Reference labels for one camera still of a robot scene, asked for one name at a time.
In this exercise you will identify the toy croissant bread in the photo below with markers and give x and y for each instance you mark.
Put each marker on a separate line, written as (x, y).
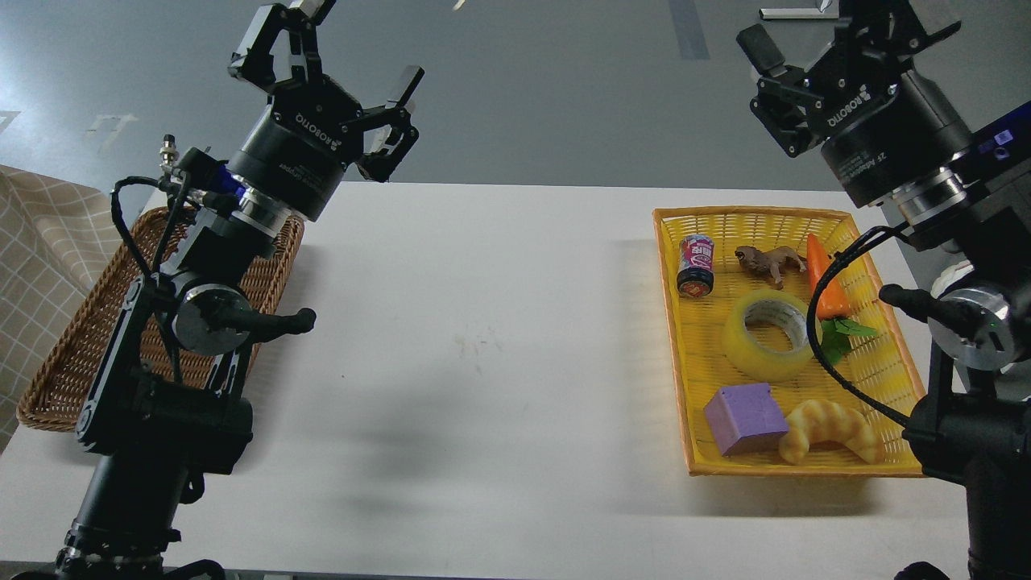
(824, 421)

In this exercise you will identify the beige checkered cloth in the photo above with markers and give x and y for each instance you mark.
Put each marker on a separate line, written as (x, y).
(56, 239)

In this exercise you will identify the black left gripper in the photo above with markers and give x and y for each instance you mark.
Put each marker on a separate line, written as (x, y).
(300, 145)

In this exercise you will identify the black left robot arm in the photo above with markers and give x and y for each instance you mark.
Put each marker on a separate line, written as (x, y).
(166, 406)

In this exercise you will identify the purple foam block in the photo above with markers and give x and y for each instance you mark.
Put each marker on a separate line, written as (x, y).
(745, 418)

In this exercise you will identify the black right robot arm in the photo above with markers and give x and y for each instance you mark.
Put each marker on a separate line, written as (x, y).
(961, 431)

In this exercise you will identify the yellow tape roll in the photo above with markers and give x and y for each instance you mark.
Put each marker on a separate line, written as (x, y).
(765, 337)

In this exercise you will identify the small drink can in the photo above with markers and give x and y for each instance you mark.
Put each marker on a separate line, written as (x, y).
(695, 276)

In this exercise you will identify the brown toy animal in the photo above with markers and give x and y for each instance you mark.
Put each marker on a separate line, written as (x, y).
(771, 263)

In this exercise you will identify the brown wicker basket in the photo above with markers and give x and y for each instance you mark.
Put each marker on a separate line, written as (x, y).
(53, 400)

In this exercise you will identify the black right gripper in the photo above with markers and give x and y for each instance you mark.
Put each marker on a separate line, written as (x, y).
(886, 124)

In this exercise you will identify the yellow plastic basket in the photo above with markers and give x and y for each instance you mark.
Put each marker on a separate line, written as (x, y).
(695, 325)

